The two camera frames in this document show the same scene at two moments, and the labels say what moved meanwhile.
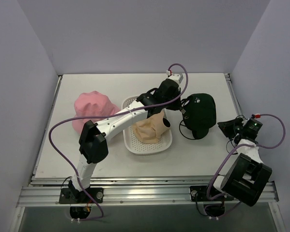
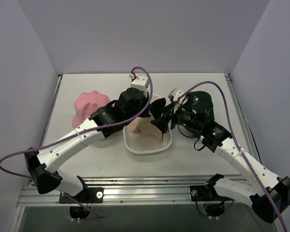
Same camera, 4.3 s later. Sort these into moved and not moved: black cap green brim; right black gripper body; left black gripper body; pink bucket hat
Moved: left black gripper body; right black gripper body
Not moved: pink bucket hat; black cap green brim
